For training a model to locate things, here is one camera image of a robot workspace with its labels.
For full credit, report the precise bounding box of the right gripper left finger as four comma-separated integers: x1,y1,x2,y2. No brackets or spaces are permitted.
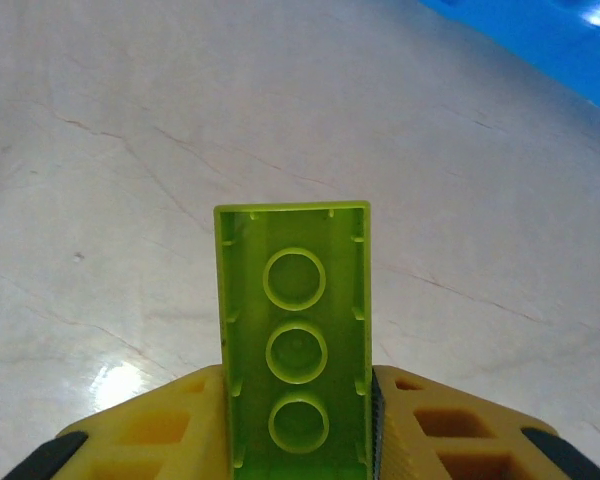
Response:
2,363,230,480

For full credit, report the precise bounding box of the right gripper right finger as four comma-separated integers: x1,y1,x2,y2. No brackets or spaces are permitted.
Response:
371,365,600,480

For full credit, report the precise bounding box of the green lego brick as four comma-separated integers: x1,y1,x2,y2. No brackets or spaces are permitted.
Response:
213,200,373,480

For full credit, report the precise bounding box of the blue three-compartment bin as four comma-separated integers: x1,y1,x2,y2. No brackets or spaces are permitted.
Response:
418,0,600,121

